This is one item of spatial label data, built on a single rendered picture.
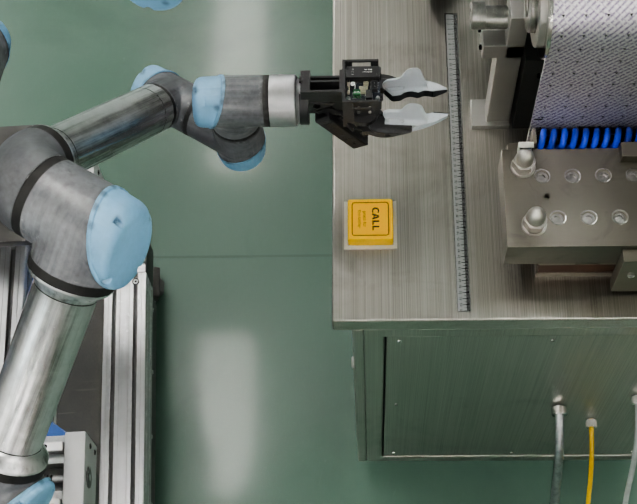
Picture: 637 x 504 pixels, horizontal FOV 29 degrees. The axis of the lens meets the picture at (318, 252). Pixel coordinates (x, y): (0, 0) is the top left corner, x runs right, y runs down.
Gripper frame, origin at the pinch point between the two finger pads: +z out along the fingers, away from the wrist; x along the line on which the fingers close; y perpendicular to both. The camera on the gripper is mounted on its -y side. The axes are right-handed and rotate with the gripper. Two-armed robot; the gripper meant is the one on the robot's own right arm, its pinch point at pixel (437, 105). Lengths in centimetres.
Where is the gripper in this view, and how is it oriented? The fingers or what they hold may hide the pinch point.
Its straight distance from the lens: 184.6
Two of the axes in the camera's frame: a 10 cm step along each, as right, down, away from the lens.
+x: 0.0, -9.1, 4.2
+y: -0.4, -4.2, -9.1
